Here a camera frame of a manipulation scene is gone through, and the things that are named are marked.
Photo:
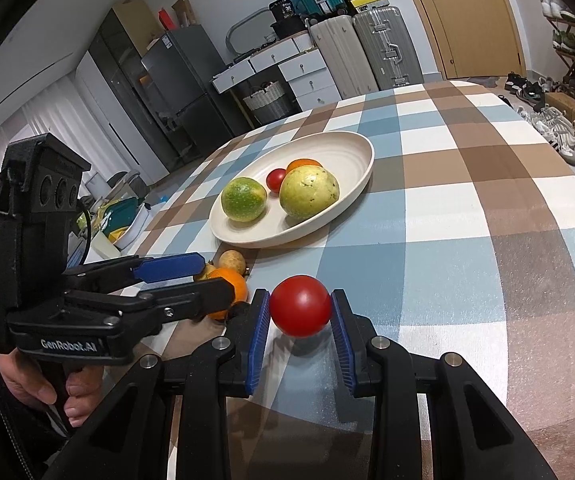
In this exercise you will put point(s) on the beige suitcase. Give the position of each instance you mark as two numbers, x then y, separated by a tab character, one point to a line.
337	55

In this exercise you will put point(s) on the large cardboard box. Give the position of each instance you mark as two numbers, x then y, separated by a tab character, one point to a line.
135	22

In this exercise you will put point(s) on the brown paper bag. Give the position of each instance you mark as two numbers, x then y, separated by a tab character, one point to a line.
183	11

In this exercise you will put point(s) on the red paper bag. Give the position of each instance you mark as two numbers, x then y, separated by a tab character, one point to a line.
166	18

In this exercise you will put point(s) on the black labelled box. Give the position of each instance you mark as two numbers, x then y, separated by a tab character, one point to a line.
285	10

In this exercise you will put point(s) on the wicker basket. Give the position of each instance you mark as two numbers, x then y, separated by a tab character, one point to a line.
267	100

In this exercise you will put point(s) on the grey door mat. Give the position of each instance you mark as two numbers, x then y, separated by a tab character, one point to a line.
485	80

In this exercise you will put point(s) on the black bag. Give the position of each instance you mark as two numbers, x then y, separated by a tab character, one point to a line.
290	28

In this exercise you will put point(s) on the white cabinet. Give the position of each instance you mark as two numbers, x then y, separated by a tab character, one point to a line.
112	125

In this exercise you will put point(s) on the oval framed mirror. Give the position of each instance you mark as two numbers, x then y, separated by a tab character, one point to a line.
240	30

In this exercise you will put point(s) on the small yellow-brown fruit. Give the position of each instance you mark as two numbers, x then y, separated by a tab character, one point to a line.
231	261
205	271

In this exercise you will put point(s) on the white drawer desk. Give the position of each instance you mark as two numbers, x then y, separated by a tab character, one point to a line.
302	72

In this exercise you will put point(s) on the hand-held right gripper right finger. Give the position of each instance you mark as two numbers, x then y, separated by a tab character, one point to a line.
343	340

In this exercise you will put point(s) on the white curtain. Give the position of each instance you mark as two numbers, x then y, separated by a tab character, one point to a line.
27	130

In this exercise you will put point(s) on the person's left hand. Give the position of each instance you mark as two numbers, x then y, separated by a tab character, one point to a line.
32	380

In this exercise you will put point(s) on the small red tomato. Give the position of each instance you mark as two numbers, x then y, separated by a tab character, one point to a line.
276	179

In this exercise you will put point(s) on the yellow wooden door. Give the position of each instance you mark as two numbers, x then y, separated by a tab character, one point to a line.
462	15

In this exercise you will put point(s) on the small cardboard box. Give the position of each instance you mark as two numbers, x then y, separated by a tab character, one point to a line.
565	107

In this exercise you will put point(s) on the small orange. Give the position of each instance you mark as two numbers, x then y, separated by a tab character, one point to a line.
305	163

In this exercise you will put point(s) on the large yellow-green fruit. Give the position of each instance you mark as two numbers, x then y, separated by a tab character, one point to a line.
310	192

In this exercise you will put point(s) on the silver suitcase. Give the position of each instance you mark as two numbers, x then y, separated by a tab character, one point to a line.
385	47

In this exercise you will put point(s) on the black glass cabinet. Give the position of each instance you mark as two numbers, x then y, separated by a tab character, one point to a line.
127	95

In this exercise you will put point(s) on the grey refrigerator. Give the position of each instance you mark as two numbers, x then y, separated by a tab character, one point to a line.
187	90

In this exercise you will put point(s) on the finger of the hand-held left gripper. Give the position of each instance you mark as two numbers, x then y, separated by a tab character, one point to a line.
167	267
192	300

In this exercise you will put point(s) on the green citrus fruit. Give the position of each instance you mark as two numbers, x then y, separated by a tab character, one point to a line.
244	199

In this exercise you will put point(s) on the large orange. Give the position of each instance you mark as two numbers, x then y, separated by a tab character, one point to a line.
230	281

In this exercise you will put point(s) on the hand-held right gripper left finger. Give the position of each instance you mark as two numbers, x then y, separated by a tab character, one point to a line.
259	340

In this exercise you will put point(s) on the pile of sneakers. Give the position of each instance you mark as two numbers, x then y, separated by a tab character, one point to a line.
552	125

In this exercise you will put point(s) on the large red tomato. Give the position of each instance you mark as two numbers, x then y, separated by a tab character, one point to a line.
300	312

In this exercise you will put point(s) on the cream round plate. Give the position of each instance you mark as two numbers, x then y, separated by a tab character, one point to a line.
347	160

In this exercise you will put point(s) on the green and yellow basin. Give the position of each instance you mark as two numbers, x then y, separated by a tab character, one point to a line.
122	210

